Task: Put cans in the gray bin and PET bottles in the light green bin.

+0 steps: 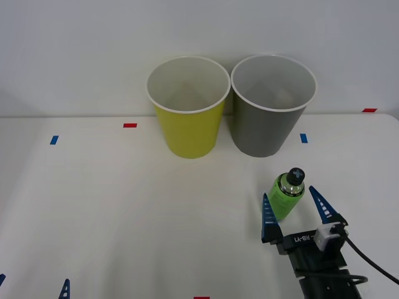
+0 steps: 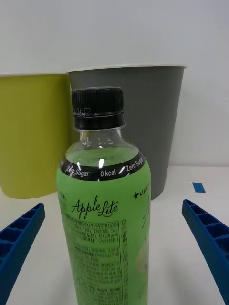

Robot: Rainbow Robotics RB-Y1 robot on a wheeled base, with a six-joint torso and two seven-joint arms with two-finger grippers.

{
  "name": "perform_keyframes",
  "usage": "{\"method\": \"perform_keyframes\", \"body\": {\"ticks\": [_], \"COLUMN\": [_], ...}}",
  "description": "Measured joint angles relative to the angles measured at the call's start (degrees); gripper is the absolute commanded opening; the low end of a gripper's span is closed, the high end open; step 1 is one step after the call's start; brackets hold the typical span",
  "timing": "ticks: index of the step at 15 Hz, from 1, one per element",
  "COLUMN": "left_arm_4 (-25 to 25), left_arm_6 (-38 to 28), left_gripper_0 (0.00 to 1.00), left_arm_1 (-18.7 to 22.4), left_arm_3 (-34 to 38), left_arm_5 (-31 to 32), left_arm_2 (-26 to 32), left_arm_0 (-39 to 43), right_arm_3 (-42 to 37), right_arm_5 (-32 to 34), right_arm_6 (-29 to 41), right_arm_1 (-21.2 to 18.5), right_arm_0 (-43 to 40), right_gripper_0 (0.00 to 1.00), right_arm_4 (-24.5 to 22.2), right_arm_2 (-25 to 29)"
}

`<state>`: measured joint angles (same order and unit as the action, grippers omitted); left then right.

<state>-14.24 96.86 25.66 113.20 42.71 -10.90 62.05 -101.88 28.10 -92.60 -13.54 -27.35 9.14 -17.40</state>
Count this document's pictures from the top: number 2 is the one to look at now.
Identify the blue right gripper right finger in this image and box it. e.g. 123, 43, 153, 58
182, 199, 229, 305

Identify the green label plastic bottle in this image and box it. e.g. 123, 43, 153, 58
56, 87, 152, 305

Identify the grey plastic bin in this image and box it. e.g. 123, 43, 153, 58
68, 63, 188, 200

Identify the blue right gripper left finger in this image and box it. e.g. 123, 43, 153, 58
0, 203, 46, 305

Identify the yellow-green plastic bin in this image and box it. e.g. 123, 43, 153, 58
0, 73, 72, 199

